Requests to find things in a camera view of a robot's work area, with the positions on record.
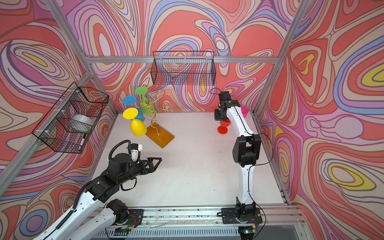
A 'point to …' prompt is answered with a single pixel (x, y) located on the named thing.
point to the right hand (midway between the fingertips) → (222, 119)
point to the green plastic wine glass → (147, 106)
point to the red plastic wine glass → (223, 129)
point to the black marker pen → (84, 136)
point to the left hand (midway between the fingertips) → (157, 160)
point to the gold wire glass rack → (152, 116)
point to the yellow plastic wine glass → (137, 127)
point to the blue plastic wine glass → (130, 100)
